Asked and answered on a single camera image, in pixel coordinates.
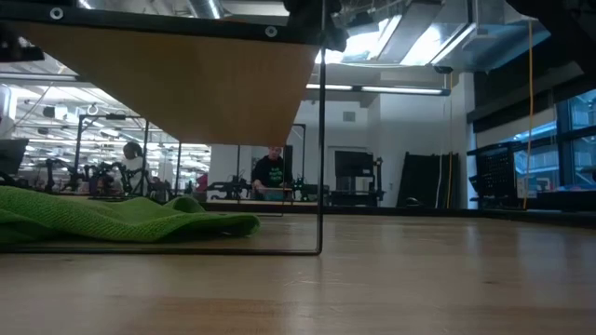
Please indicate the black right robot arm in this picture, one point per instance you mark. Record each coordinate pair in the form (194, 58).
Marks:
(563, 28)

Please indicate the long ceiling light fixture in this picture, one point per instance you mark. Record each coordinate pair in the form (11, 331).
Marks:
(377, 88)

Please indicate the dark computer monitor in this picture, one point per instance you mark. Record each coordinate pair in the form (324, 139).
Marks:
(13, 156)

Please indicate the black background robot rig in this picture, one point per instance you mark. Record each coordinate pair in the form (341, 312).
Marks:
(100, 179)

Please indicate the person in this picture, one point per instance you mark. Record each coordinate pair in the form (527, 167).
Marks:
(135, 170)
(270, 174)

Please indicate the green cloth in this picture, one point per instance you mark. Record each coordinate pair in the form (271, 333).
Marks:
(93, 218)

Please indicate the background table with robot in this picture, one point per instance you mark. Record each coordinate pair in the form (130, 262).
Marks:
(233, 191)

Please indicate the black leaning panels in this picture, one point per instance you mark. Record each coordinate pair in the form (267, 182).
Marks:
(426, 181)

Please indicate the silver ceiling duct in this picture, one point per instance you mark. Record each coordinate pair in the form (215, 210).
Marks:
(419, 37)

